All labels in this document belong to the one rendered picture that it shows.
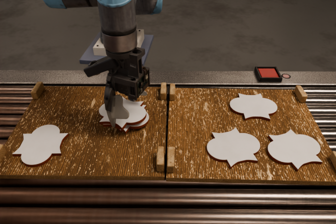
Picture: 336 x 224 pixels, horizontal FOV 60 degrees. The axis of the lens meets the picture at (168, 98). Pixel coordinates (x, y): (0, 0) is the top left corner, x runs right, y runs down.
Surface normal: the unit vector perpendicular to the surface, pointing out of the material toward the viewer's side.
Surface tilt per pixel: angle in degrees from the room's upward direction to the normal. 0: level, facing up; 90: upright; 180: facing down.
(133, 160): 0
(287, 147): 0
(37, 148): 0
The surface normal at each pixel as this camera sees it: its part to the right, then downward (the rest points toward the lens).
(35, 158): 0.00, -0.79
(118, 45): 0.08, 0.61
